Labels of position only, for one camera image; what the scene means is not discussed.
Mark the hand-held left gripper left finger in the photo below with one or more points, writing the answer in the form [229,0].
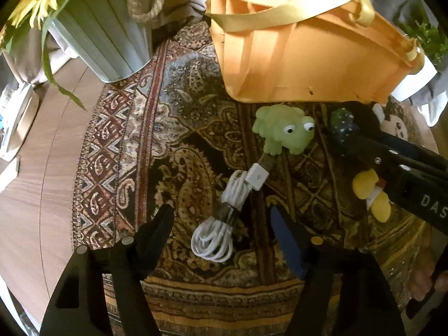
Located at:
[158,221]

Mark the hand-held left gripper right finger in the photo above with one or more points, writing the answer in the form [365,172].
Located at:
[285,241]

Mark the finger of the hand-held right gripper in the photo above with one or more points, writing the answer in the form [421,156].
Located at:
[409,148]
[367,154]

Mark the dark green spotted ball toy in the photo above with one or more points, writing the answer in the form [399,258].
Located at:
[342,126]

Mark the person's right hand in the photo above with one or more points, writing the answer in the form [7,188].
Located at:
[424,274]

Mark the green frog toy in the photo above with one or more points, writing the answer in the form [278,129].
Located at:
[281,129]

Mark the patterned woven table rug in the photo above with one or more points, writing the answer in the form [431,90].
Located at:
[196,140]

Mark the green leafy plant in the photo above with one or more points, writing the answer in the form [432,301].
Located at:
[425,36]

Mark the white tray with items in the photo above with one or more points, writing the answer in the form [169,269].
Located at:
[14,122]

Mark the pale green ribbed plant pot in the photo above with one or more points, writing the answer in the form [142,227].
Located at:
[98,31]

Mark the yellow sunflower with leaves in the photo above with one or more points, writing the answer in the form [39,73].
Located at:
[38,0]

